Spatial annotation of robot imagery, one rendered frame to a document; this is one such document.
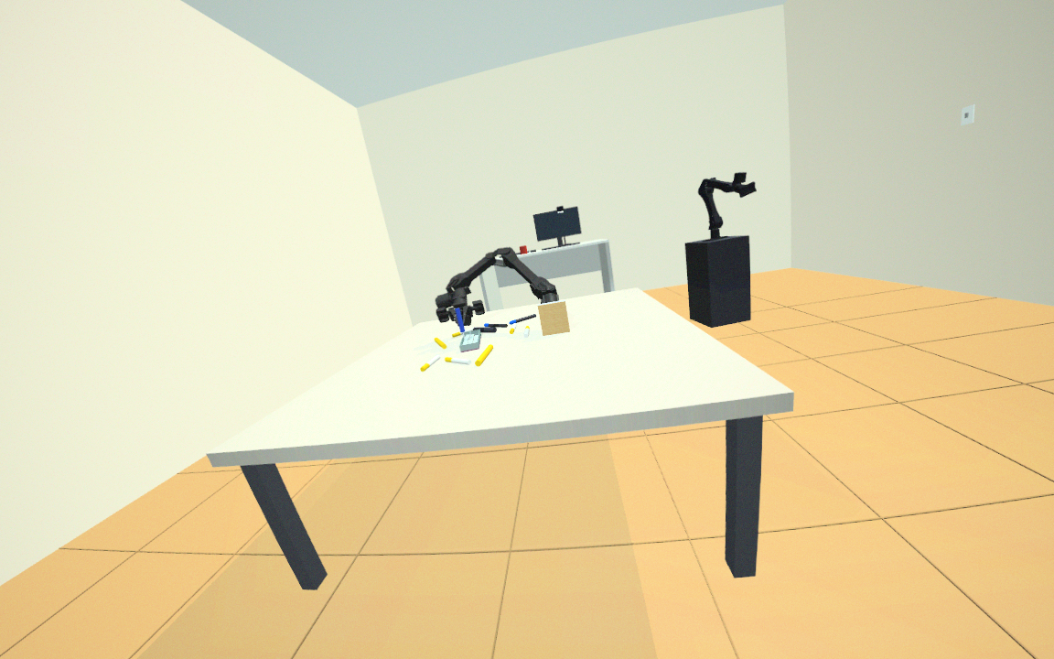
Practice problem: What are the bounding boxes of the keyboard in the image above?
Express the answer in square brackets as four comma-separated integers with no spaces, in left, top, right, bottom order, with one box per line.
[458,329,481,352]

